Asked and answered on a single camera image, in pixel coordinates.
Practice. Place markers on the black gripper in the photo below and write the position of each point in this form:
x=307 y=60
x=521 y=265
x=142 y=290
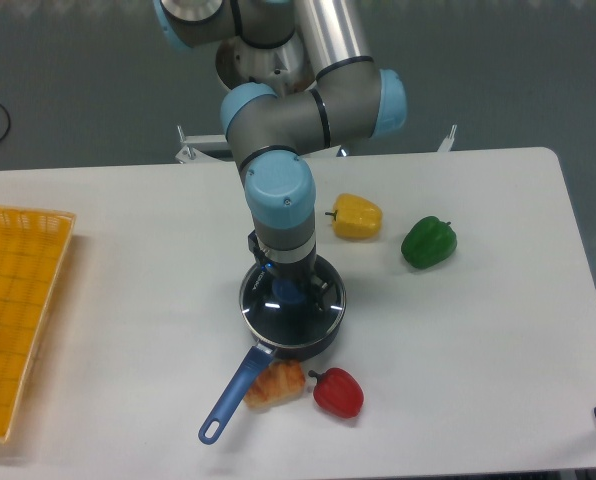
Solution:
x=295 y=265

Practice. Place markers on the glass pot lid blue knob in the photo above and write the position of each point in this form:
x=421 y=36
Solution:
x=279 y=313

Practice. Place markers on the red bell pepper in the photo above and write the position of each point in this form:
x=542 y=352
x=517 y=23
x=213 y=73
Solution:
x=337 y=392

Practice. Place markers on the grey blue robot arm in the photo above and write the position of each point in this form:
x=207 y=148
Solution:
x=307 y=81

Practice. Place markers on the dark blue saucepan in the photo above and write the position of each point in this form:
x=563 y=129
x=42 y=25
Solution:
x=257 y=359

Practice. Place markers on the yellow bell pepper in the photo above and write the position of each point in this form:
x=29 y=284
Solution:
x=354 y=217

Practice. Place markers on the croissant bread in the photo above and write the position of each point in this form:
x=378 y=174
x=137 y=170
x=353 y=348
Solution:
x=280 y=381

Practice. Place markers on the green bell pepper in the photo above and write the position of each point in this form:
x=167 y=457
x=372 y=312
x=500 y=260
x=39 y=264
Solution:
x=428 y=243

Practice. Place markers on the yellow woven basket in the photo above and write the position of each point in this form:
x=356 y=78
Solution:
x=33 y=246

